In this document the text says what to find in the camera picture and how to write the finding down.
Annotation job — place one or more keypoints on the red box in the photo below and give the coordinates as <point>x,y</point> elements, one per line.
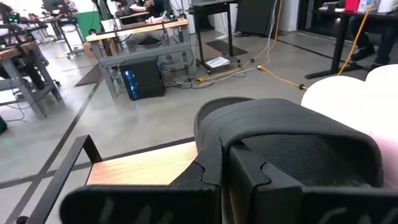
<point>351,4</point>

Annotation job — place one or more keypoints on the white cup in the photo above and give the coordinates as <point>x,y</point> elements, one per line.
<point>385,5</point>

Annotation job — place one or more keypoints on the pink slide sandal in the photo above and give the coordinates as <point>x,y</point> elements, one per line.
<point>339,102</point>

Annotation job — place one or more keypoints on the black floor mat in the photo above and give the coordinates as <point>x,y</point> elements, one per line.
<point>90,76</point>
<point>227,46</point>

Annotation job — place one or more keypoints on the black slide sandal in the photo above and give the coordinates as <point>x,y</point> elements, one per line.
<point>280,124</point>

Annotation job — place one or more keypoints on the black desk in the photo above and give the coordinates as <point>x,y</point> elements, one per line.
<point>338,43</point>

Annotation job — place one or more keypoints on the wooden-top grey workbench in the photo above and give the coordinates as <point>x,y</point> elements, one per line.
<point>12,49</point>
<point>143,53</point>

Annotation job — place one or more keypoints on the white and blue box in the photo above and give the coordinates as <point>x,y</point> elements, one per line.
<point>368,5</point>

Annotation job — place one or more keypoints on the black cart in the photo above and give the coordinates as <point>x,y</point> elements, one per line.
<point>214,7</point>

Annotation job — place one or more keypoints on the wooden shelf with black frame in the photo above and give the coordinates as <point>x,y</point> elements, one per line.
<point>140,168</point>

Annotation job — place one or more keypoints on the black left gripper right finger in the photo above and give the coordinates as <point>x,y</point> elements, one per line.
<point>280,205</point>

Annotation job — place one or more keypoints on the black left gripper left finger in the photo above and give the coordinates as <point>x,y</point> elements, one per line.
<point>140,205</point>

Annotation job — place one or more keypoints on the white booklet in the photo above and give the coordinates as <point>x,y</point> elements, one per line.
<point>217,61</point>

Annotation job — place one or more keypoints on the black computer tower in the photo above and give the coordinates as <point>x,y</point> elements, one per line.
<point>143,77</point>

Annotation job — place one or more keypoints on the black panel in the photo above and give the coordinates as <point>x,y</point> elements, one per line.
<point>255,15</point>

